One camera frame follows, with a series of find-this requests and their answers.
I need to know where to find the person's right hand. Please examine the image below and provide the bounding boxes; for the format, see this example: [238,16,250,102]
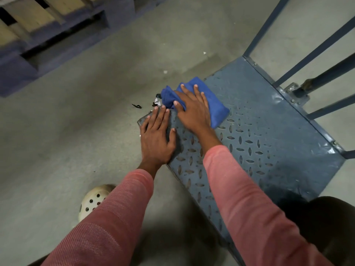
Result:
[173,84,216,136]

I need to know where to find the person's left hand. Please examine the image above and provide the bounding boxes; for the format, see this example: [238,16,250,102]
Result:
[139,105,177,166]

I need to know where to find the blue cleaning cloth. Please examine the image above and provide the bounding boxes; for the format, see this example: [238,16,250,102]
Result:
[160,76,230,129]

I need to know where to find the person's left forearm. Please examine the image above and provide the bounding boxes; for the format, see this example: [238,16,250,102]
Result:
[41,160,155,266]

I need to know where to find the person's right forearm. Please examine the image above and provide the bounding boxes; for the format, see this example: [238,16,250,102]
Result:
[194,127,333,266]

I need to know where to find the person's left white clog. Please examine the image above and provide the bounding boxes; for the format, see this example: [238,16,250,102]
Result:
[78,184,116,222]

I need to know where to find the person's dark brown trousers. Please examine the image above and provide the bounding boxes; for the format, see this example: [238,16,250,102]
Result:
[27,196,355,266]

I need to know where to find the blue wooden pallet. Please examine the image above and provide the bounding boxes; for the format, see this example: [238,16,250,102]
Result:
[0,0,172,98]

